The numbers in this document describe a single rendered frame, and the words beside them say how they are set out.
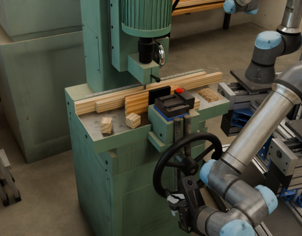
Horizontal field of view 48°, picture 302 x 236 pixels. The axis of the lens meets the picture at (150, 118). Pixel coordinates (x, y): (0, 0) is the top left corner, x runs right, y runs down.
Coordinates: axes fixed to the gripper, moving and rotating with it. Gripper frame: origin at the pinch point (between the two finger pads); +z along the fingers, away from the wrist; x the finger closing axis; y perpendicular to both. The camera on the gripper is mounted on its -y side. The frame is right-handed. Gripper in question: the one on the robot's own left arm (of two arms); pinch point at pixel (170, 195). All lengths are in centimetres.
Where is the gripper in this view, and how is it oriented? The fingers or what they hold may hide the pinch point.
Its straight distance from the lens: 116.3
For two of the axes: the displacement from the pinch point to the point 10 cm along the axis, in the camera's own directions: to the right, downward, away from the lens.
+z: -4.4, -0.3, 9.0
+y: 2.1, 9.7, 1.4
